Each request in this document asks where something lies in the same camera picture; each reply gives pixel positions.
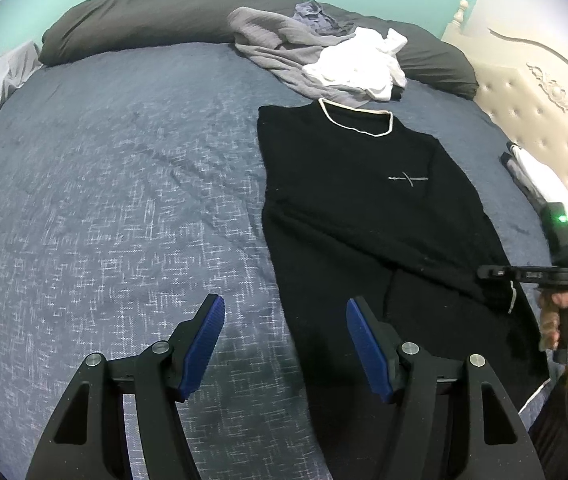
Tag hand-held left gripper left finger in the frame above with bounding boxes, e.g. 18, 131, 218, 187
26, 293, 225, 480

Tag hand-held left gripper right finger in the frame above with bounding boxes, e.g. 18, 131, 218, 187
346, 297, 547, 480

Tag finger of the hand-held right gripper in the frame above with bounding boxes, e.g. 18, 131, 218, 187
477, 264, 517, 281

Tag black sweater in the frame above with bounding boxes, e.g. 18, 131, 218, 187
256, 99, 552, 480

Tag white folded garment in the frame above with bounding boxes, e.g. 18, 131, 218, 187
508, 144, 568, 235

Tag grey folded garment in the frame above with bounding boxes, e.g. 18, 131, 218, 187
501, 152, 549, 208

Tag person's black pants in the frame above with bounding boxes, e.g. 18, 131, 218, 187
528, 370, 568, 480

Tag cream tufted headboard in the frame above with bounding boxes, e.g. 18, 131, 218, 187
441, 0, 568, 281

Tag white crumpled shirt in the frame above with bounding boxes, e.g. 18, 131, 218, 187
303, 27, 409, 102

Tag blue patterned garment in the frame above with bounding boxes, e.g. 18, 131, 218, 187
293, 1, 357, 37

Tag grey knit garment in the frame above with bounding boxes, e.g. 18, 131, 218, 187
227, 6, 395, 103

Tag dark grey long pillow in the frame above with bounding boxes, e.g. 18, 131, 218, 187
39, 0, 480, 101

